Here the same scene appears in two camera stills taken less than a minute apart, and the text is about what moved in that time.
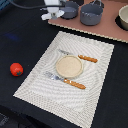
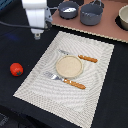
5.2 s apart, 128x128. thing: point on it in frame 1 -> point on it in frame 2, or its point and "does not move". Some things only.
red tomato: [16, 69] does not move
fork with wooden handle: [65, 80] does not move
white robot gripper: [52, 12] -> [38, 18]
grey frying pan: [71, 10] does not move
